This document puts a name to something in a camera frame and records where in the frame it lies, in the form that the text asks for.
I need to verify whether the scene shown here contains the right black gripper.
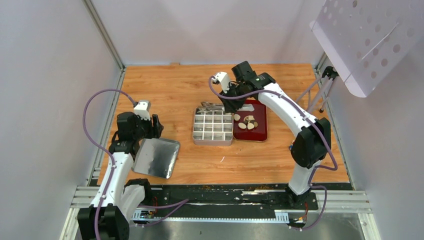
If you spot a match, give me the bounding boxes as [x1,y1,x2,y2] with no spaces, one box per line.
[219,82,251,113]

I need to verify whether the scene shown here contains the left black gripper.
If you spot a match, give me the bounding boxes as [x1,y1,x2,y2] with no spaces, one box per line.
[132,112,164,141]

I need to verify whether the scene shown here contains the metal tongs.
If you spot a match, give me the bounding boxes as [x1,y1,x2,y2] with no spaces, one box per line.
[199,101,255,114]

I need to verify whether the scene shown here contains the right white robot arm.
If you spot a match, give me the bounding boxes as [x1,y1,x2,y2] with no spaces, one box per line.
[209,61,331,209]

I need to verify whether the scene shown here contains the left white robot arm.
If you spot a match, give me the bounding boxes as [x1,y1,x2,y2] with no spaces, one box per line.
[77,111,164,240]

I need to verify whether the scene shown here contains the white chocolate piece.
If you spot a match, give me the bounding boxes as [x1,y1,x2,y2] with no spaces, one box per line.
[233,114,241,122]
[247,122,255,130]
[238,122,247,130]

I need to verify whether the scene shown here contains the silver tin lid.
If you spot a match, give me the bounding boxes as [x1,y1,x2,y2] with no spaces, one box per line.
[132,138,181,179]

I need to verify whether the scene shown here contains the silver compartment tin box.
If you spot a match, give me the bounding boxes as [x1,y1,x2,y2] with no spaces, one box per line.
[192,107,234,147]

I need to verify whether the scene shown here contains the small tripod stand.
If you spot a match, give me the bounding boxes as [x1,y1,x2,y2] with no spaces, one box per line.
[295,65,339,113]

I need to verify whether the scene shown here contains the white perforated metal panel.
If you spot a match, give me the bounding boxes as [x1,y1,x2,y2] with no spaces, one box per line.
[309,0,424,98]

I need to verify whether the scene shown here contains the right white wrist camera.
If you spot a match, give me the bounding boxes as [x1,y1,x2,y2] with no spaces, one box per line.
[211,71,231,93]

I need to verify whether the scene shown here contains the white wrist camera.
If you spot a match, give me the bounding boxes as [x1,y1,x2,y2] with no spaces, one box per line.
[133,100,151,121]
[211,71,231,93]

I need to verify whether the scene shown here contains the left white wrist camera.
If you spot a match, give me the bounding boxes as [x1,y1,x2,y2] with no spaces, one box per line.
[133,100,151,121]

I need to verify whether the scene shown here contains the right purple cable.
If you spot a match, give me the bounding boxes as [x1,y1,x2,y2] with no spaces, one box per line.
[207,75,339,232]

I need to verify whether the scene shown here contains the purple cable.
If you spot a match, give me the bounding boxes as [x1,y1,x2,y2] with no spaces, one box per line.
[82,88,137,240]
[207,75,339,232]

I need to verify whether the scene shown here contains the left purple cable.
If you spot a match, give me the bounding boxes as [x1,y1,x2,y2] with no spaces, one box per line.
[82,88,137,240]

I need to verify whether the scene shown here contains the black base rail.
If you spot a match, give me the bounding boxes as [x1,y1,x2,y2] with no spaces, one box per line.
[132,184,320,222]

